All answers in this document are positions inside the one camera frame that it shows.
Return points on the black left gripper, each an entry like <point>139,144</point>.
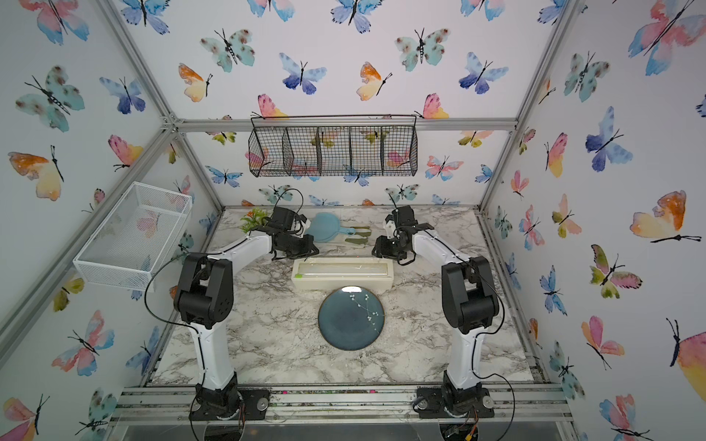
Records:
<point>308,251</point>

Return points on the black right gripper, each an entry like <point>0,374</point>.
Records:
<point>380,248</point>

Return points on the cream plastic wrap dispenser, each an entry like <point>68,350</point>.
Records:
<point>331,273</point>

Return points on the dark teal round plate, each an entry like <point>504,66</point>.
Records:
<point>351,318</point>

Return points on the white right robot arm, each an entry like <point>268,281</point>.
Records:
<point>468,296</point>

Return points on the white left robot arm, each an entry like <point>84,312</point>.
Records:
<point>206,291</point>

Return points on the potted flower plant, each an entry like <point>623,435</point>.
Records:
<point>254,219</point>

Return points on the light blue plastic pan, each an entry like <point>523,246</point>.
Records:
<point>326,227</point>

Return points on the black wire wall basket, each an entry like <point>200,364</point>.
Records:
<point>333,146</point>

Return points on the white mesh wall basket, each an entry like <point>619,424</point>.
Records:
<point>139,235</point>

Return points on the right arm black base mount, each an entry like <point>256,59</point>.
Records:
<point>448,402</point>

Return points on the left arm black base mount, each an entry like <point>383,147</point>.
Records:
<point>229,405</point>

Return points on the aluminium front rail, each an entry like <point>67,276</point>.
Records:
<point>401,403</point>

